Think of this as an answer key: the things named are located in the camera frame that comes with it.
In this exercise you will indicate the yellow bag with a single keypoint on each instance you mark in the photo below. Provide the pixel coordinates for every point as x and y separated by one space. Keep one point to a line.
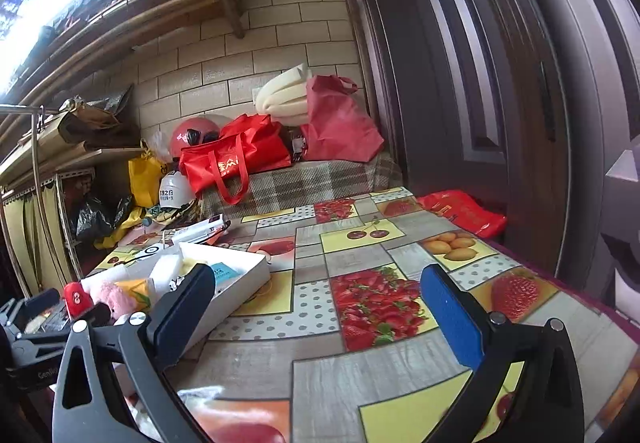
145 178

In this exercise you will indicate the black plastic bag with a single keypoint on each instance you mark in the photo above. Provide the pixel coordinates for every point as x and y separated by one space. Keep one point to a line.
90 218
122 208

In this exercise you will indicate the bundle of bamboo poles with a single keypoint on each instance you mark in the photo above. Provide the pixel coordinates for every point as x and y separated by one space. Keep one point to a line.
175 8

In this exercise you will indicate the crumpled white plastic bag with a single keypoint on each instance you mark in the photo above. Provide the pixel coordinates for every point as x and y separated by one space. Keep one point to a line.
195 398

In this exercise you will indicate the red plastic bag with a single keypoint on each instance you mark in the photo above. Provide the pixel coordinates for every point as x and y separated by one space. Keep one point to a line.
462 213

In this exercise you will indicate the red nonwoven bag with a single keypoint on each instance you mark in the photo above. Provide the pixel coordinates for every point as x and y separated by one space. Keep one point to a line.
340 123

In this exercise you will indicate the red tote bag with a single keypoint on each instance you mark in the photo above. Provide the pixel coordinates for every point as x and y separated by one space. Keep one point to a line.
235 153

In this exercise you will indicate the brown wooden door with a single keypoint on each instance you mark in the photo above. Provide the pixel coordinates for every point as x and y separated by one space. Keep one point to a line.
475 48

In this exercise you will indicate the white rectangular device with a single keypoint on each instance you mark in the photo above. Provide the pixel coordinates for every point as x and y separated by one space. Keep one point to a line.
200 230

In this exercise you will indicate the chrome clothes rail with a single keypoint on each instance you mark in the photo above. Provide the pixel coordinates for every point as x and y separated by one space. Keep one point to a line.
36 163

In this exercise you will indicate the brown paper bags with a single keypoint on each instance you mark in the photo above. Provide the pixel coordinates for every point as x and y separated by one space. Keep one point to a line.
95 118

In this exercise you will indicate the olive curtain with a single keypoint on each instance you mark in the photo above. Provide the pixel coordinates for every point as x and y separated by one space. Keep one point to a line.
30 233

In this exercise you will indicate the yellow cloth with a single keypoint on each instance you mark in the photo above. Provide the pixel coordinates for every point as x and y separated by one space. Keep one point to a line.
117 232

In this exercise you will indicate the red helmet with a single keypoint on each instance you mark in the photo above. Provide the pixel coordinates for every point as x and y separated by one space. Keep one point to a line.
192 135

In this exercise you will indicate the white metal rack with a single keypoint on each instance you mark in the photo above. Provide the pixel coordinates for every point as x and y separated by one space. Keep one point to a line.
72 208

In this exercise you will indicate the wooden boards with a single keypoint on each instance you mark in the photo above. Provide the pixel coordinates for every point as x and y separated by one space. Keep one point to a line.
60 145

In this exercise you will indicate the white wall socket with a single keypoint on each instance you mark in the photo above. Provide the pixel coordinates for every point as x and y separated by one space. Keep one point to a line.
257 95

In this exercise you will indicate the white helmet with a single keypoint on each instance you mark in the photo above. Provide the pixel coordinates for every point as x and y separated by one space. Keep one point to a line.
175 190

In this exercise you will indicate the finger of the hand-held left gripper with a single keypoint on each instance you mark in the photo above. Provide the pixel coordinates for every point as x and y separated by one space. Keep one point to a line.
92 315
30 305

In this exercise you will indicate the yellow sponge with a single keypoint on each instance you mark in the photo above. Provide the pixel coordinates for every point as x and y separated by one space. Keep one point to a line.
136 288

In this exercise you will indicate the white tray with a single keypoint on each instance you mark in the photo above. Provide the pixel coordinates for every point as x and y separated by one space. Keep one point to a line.
245 283

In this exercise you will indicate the cream foam roll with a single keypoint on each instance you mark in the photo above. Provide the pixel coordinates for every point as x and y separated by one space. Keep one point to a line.
285 95

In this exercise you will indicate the teal card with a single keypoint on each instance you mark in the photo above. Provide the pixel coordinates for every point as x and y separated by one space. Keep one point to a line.
222 273

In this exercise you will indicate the red plush toy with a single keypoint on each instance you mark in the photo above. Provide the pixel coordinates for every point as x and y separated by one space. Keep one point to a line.
75 295

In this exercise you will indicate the white foam block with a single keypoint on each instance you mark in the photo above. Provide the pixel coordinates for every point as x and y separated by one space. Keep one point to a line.
167 268

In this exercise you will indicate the plaid cloth cover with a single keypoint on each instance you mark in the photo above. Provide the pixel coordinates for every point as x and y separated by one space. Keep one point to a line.
310 183

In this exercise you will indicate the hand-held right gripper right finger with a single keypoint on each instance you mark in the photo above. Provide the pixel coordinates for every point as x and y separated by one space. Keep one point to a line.
450 318

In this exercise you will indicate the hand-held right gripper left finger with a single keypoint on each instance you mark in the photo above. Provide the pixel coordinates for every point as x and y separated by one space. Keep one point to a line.
187 313

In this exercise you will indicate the fruit print tablecloth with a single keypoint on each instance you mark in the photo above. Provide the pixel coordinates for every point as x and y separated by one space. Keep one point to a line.
320 373

